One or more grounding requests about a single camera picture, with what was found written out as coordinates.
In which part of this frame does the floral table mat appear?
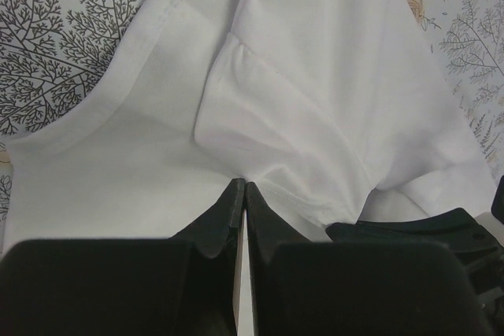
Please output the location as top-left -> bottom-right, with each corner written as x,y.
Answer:
0,0 -> 504,234

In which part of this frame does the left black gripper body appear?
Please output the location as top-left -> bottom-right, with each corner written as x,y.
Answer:
326,208 -> 503,324

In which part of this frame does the white t shirt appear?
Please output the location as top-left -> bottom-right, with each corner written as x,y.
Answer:
3,0 -> 495,254

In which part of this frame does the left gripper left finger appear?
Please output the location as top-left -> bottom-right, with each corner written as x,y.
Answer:
1,179 -> 244,335

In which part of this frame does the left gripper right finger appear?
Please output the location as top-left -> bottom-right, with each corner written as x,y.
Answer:
246,183 -> 495,335

